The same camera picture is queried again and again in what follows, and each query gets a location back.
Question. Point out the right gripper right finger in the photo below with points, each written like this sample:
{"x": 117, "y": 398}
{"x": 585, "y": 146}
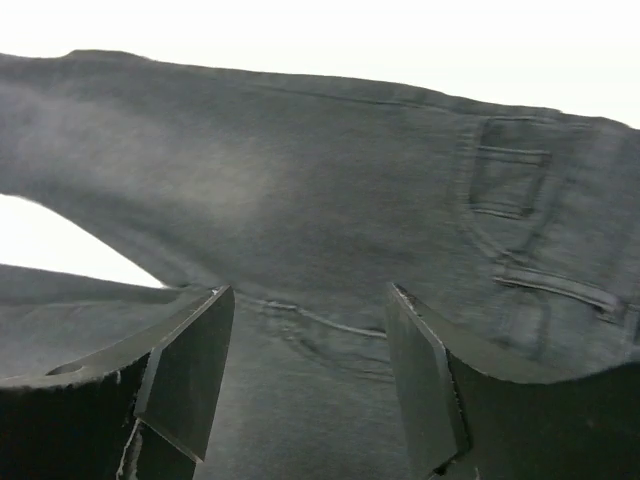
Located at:
{"x": 473, "y": 410}

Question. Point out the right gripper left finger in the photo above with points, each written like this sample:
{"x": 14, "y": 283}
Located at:
{"x": 142, "y": 408}

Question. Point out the black trousers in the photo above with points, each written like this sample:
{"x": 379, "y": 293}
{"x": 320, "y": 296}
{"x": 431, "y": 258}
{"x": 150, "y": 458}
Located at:
{"x": 308, "y": 195}

